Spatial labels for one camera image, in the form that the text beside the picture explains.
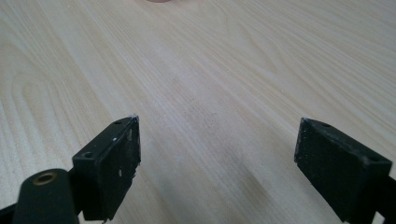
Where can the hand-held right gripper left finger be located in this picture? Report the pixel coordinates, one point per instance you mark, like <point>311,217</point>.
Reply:
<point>107,168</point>

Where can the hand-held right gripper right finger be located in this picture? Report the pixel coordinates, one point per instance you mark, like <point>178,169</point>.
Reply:
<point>341,174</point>

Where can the pink round object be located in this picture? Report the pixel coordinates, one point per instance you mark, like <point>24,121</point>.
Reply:
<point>158,1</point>

